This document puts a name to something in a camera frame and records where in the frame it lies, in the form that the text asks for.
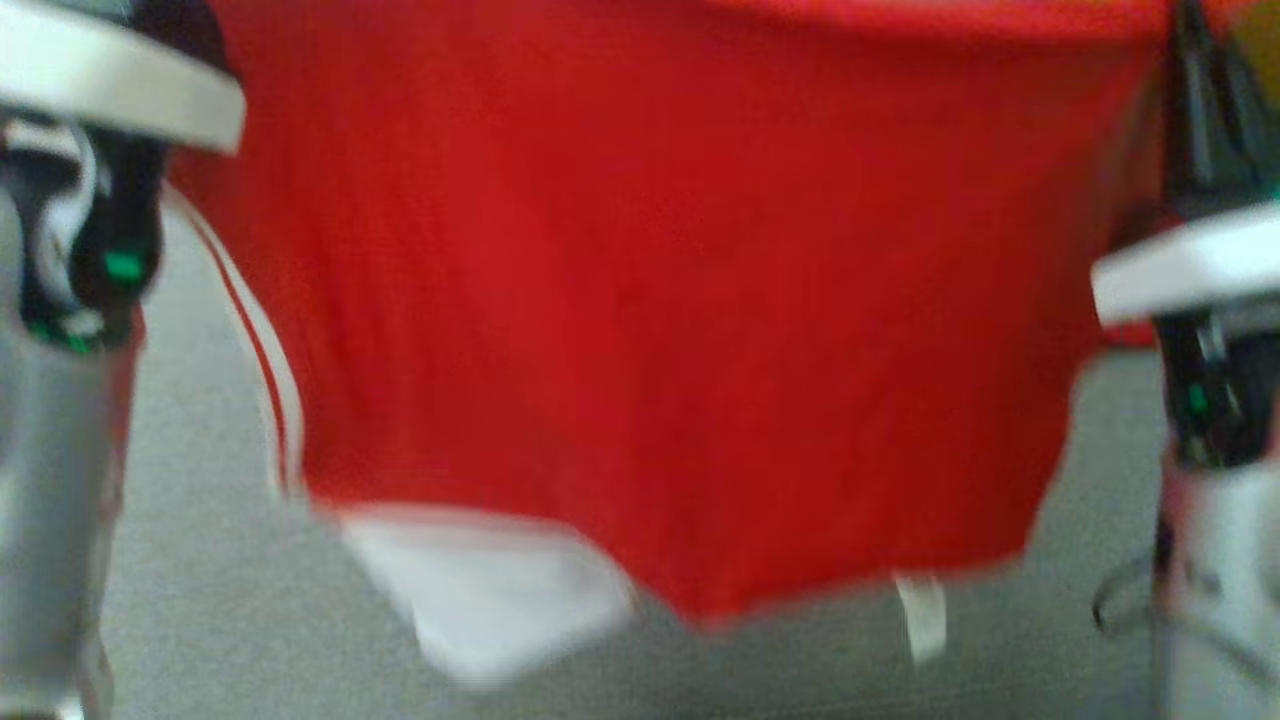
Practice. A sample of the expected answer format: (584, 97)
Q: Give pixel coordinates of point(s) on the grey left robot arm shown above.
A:
(50, 520)

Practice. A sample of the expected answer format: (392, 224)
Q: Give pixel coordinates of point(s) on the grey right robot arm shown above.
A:
(1225, 600)

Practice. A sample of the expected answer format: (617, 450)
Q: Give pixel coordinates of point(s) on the red shorts with white stripes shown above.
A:
(650, 300)

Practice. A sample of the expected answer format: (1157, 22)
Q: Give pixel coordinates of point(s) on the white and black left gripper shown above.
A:
(110, 90)

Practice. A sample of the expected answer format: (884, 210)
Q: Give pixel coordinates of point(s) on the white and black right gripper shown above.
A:
(1200, 270)

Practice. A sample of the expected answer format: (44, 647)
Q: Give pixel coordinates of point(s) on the large yellow sofa back cushion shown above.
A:
(1262, 50)

